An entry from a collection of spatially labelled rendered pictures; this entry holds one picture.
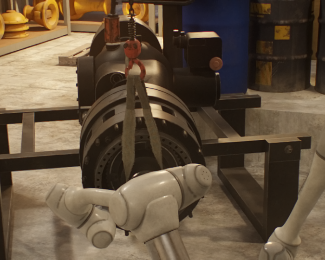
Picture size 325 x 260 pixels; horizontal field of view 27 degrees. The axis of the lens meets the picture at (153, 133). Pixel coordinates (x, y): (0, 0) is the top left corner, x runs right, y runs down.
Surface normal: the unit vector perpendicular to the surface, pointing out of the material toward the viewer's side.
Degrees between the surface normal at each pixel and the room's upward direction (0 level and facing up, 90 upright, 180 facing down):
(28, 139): 0
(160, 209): 61
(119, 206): 86
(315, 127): 90
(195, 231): 0
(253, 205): 0
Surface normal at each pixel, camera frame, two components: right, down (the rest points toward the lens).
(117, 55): -0.21, -0.58
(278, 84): -0.12, 0.30
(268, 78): -0.40, 0.29
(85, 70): 0.03, -0.51
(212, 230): -0.02, -0.95
